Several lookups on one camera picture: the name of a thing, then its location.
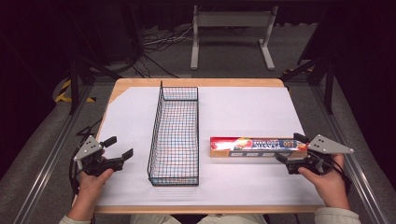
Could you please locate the black tripod stand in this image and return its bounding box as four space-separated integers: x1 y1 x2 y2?
68 52 123 116
280 52 336 116

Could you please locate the yellow black hazard tape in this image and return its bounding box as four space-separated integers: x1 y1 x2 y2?
54 78 97 104

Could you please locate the black wire basket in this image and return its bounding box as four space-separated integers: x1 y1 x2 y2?
147 80 201 188

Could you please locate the red plastic wrap box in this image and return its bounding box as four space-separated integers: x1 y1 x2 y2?
209 136 310 159

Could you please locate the person's right hand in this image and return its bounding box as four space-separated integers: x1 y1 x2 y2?
298 154 352 210

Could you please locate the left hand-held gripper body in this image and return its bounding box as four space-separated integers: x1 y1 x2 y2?
73 134 124 177

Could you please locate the right hand-held gripper cable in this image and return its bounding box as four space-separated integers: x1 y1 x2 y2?
314 150 353 196

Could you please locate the white metal stand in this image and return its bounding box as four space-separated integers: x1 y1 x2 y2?
190 5 279 71

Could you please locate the bundle of floor cables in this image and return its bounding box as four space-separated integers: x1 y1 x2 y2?
132 24 195 79

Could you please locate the aluminium floor rail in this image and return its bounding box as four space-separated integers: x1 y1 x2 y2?
12 85 94 224
311 85 391 224

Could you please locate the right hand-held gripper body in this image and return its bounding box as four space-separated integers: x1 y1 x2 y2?
286 133 355 175

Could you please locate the person's left hand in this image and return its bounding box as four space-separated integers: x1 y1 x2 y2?
75 167 115 204

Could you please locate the white table mat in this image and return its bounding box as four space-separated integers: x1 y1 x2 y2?
95 86 325 207

